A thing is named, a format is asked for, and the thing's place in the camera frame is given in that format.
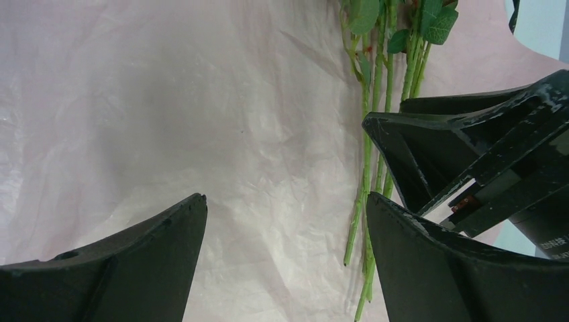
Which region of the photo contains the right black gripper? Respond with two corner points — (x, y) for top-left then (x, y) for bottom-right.
(362, 70), (568, 261)

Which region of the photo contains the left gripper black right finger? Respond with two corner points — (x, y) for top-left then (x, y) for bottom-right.
(366, 193), (568, 321)

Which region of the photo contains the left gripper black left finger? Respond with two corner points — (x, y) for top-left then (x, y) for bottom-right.
(1, 193), (207, 321)

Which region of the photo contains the pink rose stem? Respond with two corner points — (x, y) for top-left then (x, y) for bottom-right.
(382, 0), (460, 201)
(339, 1), (382, 321)
(372, 1), (407, 199)

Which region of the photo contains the pink wrapping paper sheet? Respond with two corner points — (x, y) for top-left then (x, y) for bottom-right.
(0, 0), (569, 322)

